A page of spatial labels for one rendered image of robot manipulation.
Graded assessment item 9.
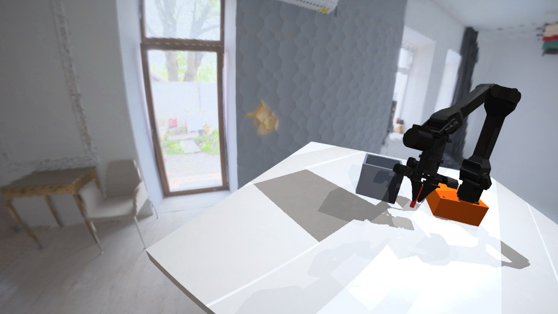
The red peg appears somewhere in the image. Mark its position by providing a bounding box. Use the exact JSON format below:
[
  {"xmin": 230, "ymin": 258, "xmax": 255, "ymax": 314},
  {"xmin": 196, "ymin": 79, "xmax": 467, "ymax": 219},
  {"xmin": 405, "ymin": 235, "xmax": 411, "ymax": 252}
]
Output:
[{"xmin": 410, "ymin": 185, "xmax": 423, "ymax": 208}]

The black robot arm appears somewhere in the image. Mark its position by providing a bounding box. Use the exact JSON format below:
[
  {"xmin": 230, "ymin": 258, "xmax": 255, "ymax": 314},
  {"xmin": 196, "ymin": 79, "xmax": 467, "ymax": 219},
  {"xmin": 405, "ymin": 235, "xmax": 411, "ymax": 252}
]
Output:
[{"xmin": 403, "ymin": 83, "xmax": 521, "ymax": 205}]

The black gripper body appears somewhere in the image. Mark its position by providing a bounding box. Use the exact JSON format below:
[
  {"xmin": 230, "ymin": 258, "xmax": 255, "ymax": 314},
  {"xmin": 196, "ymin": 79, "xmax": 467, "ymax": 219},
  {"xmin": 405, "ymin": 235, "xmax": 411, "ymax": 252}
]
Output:
[{"xmin": 393, "ymin": 151, "xmax": 459, "ymax": 189}]

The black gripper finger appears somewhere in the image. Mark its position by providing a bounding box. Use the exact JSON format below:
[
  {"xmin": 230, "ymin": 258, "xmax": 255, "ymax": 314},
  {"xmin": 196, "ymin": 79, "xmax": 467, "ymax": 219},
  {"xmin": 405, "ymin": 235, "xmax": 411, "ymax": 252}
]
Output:
[
  {"xmin": 417, "ymin": 180, "xmax": 440, "ymax": 203},
  {"xmin": 407, "ymin": 177, "xmax": 423, "ymax": 201}
]

